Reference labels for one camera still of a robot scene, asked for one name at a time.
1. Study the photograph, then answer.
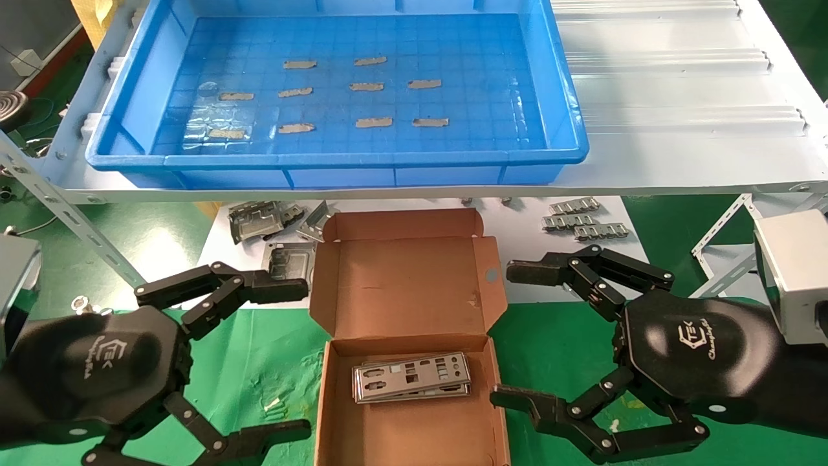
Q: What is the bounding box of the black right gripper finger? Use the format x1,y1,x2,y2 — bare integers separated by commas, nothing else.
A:
490,364,710,465
507,245,675,322

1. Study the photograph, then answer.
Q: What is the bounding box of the white power adapter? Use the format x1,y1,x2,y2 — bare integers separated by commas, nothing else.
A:
10,49,41,75

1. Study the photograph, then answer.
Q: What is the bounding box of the white metal shelf rack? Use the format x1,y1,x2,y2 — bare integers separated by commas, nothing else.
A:
0,0,828,311

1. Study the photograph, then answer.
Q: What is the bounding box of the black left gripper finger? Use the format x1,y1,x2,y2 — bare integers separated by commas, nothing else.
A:
135,261,310,340
82,391,313,466

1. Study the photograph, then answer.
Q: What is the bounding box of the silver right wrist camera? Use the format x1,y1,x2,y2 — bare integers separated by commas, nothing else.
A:
752,208,828,347

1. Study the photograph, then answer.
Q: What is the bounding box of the angled metal plate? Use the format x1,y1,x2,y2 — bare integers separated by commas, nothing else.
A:
296,199,340,243

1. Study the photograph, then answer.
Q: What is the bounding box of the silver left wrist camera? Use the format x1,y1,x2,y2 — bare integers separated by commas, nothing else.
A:
0,233,43,344

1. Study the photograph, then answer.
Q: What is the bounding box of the yellow bag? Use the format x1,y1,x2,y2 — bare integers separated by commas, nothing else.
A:
70,0,124,51

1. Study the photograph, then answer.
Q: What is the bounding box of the notched metal strip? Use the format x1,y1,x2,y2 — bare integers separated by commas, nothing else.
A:
550,197,601,215
574,223,630,241
542,214,597,231

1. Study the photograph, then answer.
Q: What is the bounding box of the white floor cable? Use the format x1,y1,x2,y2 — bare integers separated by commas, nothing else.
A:
0,217,59,241

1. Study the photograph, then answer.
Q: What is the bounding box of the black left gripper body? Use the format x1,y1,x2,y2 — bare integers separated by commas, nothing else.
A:
0,304,195,449

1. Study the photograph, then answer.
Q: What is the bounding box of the silver binder clip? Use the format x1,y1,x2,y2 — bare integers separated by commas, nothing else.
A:
71,295,116,316

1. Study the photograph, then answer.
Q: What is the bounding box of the brown cardboard box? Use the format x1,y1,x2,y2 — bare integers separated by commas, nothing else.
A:
309,207,512,466

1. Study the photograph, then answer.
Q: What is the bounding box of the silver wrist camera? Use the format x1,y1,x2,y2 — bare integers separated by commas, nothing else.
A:
0,233,43,344
752,208,828,347

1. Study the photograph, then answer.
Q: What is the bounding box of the blue plastic tray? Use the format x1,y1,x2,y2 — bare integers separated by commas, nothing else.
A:
84,0,591,190

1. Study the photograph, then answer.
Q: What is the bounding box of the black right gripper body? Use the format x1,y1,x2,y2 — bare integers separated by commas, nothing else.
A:
615,289,828,438

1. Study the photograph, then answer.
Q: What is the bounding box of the white base board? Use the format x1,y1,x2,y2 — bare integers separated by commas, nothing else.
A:
181,196,662,311

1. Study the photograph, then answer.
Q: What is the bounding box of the chrome base stool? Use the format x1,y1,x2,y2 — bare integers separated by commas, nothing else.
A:
0,89,30,135

